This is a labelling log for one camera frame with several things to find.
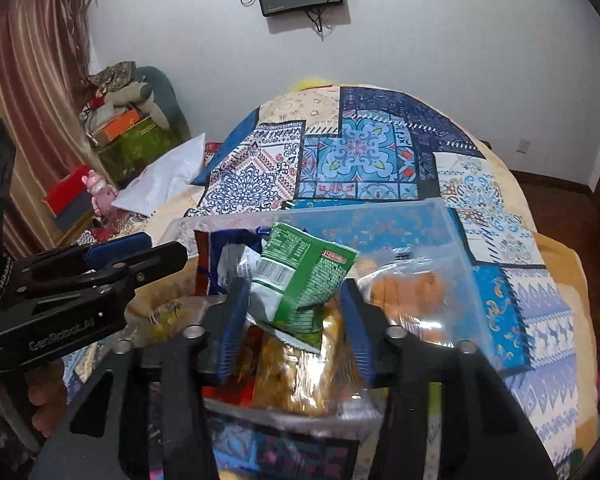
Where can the patchwork patterned bedspread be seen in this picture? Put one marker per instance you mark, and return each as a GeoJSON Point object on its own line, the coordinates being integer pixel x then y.
{"type": "Point", "coordinates": [376, 168]}

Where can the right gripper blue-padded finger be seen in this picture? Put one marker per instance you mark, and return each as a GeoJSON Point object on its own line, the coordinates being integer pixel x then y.
{"type": "Point", "coordinates": [100, 255]}

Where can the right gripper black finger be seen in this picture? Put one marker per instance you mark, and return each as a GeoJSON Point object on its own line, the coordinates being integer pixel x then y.
{"type": "Point", "coordinates": [129, 274]}

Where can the red box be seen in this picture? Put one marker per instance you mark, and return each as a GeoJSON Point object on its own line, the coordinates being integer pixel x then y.
{"type": "Point", "coordinates": [64, 192]}

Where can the pink toy figure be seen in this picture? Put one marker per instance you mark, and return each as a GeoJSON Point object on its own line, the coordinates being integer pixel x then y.
{"type": "Point", "coordinates": [102, 194]}

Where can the striped red gold curtain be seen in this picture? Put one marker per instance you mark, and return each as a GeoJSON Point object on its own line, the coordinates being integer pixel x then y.
{"type": "Point", "coordinates": [44, 56]}

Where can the yellow orange cake packet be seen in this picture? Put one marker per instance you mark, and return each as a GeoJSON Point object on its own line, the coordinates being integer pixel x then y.
{"type": "Point", "coordinates": [170, 319]}

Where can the green snack packet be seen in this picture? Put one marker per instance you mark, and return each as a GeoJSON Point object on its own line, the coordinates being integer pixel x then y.
{"type": "Point", "coordinates": [298, 273]}

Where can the orange box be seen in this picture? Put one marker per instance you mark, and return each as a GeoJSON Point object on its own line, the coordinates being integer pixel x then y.
{"type": "Point", "coordinates": [114, 127]}

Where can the orange fried balls bag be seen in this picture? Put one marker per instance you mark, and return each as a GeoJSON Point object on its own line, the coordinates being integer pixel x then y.
{"type": "Point", "coordinates": [412, 295]}

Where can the green patterned box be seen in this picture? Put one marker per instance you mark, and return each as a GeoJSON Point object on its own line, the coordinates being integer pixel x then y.
{"type": "Point", "coordinates": [125, 158]}

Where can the clear bag yellow crackers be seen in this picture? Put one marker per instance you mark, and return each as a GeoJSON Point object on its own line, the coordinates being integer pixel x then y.
{"type": "Point", "coordinates": [300, 382]}

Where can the person's left hand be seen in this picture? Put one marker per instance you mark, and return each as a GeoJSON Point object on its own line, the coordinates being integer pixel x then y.
{"type": "Point", "coordinates": [48, 393]}

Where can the clear plastic storage bin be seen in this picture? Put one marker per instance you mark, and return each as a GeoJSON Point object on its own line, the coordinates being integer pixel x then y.
{"type": "Point", "coordinates": [381, 234]}

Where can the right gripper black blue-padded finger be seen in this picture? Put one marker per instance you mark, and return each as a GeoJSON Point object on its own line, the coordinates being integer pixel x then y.
{"type": "Point", "coordinates": [105, 432]}
{"type": "Point", "coordinates": [485, 433]}

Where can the white pillow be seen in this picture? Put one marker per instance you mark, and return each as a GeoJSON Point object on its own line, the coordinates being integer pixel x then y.
{"type": "Point", "coordinates": [164, 178]}

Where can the white wall socket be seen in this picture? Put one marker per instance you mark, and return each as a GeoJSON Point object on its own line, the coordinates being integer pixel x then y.
{"type": "Point", "coordinates": [523, 146]}

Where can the pile of clothes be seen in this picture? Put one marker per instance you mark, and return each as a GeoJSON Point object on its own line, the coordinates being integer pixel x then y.
{"type": "Point", "coordinates": [115, 91]}

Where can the blue red snack bag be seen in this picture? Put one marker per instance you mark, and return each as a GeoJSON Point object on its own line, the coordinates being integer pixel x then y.
{"type": "Point", "coordinates": [226, 255]}

